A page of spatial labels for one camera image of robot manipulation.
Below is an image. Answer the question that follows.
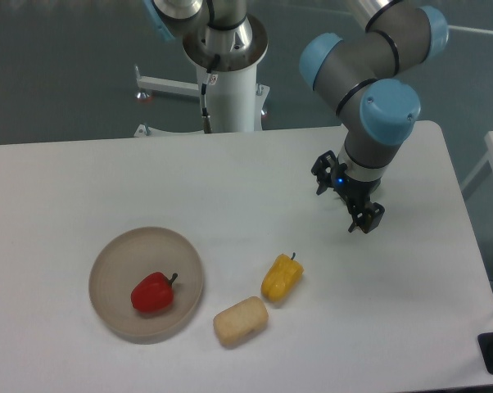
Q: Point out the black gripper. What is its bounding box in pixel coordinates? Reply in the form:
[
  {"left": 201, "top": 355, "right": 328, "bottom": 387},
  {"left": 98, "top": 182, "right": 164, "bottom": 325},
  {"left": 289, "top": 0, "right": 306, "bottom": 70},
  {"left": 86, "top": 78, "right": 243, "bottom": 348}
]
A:
[{"left": 311, "top": 151, "right": 385, "bottom": 233}]

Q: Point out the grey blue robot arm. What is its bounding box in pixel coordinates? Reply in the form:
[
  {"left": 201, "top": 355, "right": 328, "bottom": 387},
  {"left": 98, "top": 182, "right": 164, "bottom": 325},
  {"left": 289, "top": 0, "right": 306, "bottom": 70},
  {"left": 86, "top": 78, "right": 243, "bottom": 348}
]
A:
[{"left": 144, "top": 1, "right": 449, "bottom": 233}]

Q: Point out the yellow bell pepper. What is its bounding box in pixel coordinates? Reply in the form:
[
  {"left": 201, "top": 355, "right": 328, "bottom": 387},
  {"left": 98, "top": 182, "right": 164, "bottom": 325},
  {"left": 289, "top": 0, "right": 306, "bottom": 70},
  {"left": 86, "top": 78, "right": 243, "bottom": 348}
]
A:
[{"left": 260, "top": 252, "right": 304, "bottom": 303}]

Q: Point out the red bell pepper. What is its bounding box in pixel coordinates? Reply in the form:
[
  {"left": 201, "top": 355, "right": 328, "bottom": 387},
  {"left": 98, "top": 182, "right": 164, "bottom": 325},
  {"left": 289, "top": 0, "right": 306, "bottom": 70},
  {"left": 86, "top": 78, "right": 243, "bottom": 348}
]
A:
[{"left": 130, "top": 272, "right": 178, "bottom": 314}]

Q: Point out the beige round plate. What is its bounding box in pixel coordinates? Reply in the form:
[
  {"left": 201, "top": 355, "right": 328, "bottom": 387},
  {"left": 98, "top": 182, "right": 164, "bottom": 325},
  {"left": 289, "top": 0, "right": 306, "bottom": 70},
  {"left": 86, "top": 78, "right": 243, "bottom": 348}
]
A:
[{"left": 88, "top": 227, "right": 204, "bottom": 344}]

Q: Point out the beige bread loaf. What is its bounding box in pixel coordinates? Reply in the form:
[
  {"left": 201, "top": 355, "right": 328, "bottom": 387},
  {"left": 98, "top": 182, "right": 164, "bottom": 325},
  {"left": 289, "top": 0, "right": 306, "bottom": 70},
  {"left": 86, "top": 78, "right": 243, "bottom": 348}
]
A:
[{"left": 213, "top": 296, "right": 269, "bottom": 347}]

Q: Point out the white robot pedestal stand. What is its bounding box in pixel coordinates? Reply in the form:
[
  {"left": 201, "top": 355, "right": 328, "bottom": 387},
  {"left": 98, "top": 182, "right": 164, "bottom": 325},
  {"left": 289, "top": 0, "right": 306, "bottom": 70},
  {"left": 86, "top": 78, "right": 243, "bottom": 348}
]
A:
[{"left": 132, "top": 16, "right": 271, "bottom": 138}]

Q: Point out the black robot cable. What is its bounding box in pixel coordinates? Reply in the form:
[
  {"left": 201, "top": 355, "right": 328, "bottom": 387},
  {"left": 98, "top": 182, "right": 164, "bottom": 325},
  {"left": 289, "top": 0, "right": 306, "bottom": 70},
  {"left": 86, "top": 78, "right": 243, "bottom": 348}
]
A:
[{"left": 200, "top": 54, "right": 220, "bottom": 134}]

